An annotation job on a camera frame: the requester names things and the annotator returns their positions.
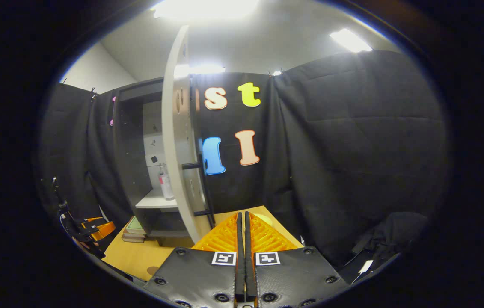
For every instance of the small ceiling light panel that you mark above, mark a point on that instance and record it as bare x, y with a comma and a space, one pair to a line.
350, 40

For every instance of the green book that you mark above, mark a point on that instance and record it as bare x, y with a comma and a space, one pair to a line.
135, 224

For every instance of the black backdrop cloth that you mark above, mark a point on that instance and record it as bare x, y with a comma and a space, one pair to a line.
353, 149

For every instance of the grey book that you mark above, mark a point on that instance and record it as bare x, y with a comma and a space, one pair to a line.
131, 239

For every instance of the grey cabinet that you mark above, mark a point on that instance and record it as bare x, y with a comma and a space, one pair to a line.
130, 171

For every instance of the large ceiling light panel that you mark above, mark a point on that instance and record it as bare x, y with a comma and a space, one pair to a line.
207, 8

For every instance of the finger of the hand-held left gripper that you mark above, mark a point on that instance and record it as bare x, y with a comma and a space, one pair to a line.
104, 230

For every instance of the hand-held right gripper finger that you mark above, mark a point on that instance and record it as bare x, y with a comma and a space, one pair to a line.
250, 273
240, 273

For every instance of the clear plastic bottle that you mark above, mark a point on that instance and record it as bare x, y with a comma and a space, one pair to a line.
166, 186

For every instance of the dark cloth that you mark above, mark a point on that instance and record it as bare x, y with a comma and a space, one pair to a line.
389, 235

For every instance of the grey cabinet shelf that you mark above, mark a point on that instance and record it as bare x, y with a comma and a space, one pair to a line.
156, 202

